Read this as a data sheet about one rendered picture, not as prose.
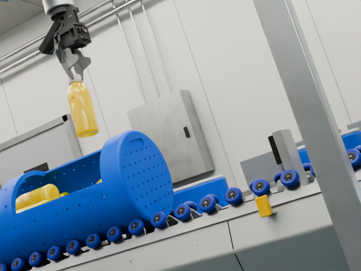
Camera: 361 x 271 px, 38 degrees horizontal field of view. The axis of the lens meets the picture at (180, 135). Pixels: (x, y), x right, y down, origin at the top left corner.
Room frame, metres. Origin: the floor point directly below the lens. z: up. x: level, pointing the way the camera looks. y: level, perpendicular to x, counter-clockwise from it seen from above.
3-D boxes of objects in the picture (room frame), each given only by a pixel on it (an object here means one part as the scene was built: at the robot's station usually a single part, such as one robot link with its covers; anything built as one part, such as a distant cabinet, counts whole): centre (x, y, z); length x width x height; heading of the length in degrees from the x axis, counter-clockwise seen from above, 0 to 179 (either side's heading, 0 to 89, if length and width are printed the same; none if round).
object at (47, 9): (1.51, 0.22, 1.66); 0.10 x 0.09 x 0.05; 155
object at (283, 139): (1.35, -0.24, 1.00); 0.10 x 0.04 x 0.15; 155
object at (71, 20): (1.51, 0.22, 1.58); 0.09 x 0.08 x 0.12; 65
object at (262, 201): (1.25, -0.14, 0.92); 0.08 x 0.03 x 0.05; 155
